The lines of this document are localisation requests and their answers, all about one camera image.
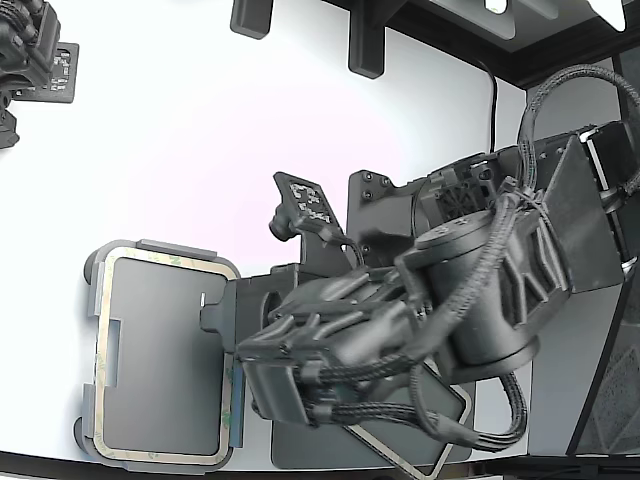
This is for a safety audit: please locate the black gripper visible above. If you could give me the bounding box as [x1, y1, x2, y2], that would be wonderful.
[198, 264, 442, 374]

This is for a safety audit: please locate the rectangular frame with adhesive backing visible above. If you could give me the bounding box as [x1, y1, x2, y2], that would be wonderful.
[92, 242, 240, 459]
[344, 369, 475, 480]

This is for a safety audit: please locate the black fiducial marker tag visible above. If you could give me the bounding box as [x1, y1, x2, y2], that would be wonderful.
[269, 171, 346, 246]

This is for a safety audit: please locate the flat gray tray plate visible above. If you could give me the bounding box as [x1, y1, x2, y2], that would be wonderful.
[269, 379, 474, 470]

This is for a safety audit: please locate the dark textured side panel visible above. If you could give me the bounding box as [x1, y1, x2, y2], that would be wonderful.
[567, 279, 640, 456]

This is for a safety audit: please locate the gray frame holder with legs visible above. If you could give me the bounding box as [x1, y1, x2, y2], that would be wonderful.
[73, 238, 247, 469]

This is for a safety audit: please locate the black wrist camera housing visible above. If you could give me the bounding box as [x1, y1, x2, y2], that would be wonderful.
[244, 349, 324, 429]

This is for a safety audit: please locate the black mounting bracket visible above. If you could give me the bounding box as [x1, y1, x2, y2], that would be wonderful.
[347, 0, 387, 80]
[229, 0, 275, 40]

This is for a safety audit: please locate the thin black cable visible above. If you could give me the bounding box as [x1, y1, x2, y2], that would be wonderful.
[472, 57, 500, 154]

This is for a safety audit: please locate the black overhead frame structure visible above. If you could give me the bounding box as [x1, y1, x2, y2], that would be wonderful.
[384, 0, 640, 90]

